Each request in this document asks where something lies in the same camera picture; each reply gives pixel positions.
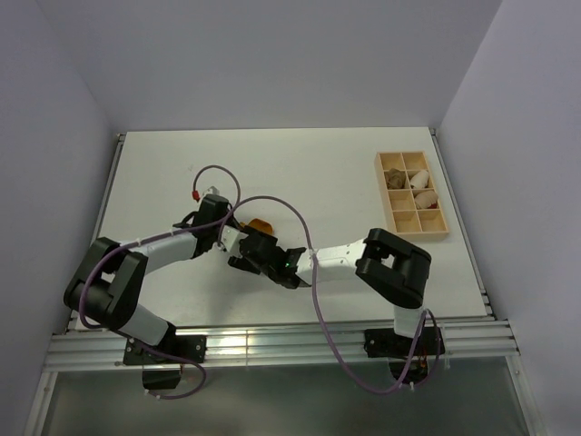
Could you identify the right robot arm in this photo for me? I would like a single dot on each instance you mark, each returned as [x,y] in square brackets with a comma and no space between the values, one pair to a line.
[394,268]

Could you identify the aluminium frame rail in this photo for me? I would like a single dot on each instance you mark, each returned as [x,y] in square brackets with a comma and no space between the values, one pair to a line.
[286,344]

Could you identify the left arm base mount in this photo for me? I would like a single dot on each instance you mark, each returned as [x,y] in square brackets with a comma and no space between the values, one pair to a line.
[163,365]

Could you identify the upper rolled cream sock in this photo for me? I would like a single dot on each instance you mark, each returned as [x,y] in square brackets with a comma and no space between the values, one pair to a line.
[418,180]

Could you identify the rolled cream sock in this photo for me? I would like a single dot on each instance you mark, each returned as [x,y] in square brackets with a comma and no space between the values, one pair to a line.
[426,200]
[418,180]

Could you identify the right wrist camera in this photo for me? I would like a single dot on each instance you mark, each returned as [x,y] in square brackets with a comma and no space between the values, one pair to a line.
[230,240]

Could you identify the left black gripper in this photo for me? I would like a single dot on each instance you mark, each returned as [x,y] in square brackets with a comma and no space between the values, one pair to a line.
[230,217]

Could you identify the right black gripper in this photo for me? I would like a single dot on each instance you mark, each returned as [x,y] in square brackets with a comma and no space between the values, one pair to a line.
[245,262]

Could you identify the mustard striped sock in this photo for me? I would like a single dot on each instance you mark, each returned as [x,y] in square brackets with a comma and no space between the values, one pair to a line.
[259,225]

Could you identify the wooden compartment box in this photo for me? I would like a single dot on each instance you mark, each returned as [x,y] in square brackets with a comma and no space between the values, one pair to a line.
[402,216]

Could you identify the brown sock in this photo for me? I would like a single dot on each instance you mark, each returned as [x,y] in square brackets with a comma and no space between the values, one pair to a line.
[395,179]

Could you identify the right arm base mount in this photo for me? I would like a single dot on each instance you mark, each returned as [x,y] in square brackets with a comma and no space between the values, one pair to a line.
[385,343]

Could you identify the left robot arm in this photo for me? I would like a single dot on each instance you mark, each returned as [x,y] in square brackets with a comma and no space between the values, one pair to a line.
[107,283]

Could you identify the lower rolled cream sock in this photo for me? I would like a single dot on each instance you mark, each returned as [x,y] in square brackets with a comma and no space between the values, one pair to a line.
[426,200]

